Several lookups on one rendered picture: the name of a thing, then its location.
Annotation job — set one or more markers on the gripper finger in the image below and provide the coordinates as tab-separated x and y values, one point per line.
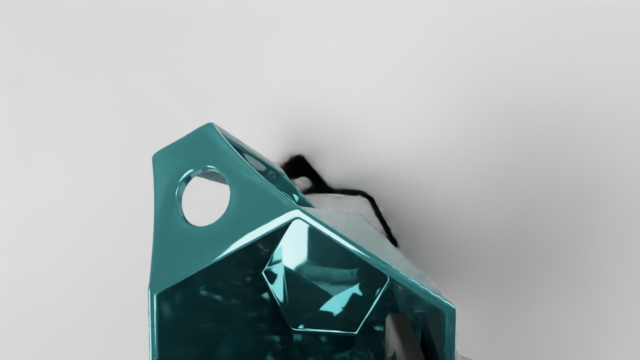
402	340

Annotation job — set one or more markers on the teal faceted mug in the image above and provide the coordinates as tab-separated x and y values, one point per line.
250	240

